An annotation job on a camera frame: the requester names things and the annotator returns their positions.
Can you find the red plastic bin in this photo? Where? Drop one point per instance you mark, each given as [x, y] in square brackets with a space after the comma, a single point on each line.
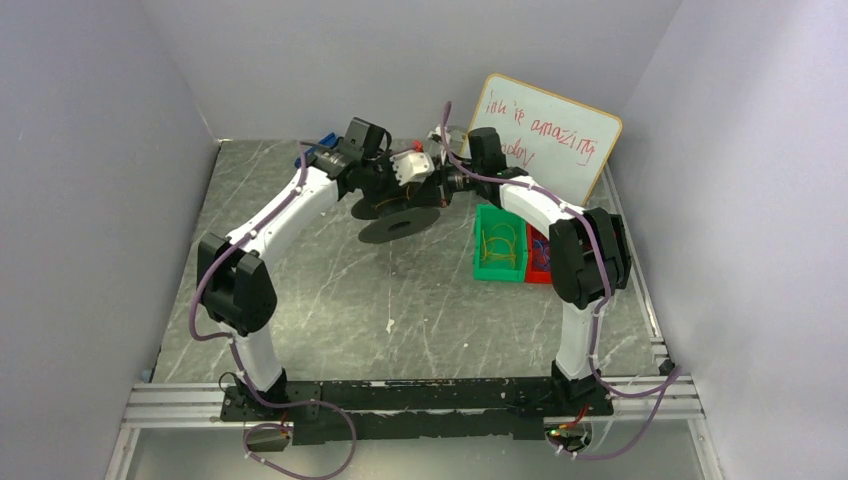
[538, 270]

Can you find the aluminium frame rail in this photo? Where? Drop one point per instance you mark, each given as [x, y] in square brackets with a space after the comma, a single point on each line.
[174, 406]

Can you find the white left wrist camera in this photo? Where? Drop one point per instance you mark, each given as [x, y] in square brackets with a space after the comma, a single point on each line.
[412, 164]

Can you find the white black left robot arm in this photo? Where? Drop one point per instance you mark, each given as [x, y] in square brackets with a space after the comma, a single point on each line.
[234, 297]

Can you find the blue and black stapler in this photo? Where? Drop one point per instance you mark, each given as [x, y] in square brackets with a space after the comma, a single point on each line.
[321, 142]

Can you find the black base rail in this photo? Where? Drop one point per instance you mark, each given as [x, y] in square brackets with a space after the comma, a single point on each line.
[323, 411]

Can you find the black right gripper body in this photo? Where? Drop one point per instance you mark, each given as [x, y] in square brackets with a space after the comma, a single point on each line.
[441, 185]

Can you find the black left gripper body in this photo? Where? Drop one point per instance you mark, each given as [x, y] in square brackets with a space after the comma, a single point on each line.
[411, 192]

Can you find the green plastic bin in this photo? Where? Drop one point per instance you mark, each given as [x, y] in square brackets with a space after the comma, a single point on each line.
[500, 245]

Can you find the yellow framed whiteboard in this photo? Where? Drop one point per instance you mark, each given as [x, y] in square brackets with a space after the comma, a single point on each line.
[563, 144]

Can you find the dark grey perforated spool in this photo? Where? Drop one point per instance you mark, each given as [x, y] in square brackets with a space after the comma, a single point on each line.
[392, 219]

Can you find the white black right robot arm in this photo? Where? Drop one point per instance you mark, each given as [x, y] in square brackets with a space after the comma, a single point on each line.
[589, 262]

